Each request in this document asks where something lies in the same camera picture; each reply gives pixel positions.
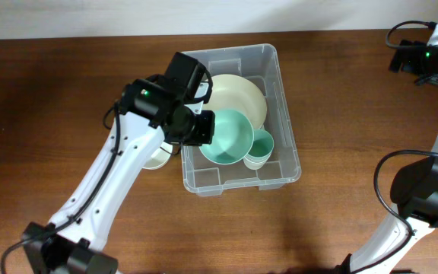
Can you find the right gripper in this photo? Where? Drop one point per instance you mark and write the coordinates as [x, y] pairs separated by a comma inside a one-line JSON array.
[[414, 50]]

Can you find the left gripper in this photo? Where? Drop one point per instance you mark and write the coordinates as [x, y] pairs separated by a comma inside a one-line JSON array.
[[206, 133]]

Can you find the white bowl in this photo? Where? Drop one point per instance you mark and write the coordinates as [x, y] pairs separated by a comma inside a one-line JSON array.
[[160, 157]]

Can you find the mint green bowl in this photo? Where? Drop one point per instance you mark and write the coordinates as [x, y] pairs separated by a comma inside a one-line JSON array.
[[232, 139]]

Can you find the beige plate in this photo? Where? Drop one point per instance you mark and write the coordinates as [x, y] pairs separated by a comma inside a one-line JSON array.
[[233, 92]]

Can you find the cream cup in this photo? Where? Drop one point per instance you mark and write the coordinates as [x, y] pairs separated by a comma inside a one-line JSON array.
[[253, 165]]

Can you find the mint green cup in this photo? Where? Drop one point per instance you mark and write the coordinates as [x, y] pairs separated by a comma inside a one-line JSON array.
[[263, 145]]

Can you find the grey cup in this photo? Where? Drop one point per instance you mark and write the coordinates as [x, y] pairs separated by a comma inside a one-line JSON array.
[[256, 159]]

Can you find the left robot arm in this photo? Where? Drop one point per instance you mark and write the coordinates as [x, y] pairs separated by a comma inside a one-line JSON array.
[[150, 112]]

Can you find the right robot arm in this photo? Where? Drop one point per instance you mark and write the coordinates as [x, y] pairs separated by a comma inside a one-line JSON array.
[[413, 205]]

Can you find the clear plastic storage bin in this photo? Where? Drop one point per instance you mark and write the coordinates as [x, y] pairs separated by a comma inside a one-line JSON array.
[[258, 64]]

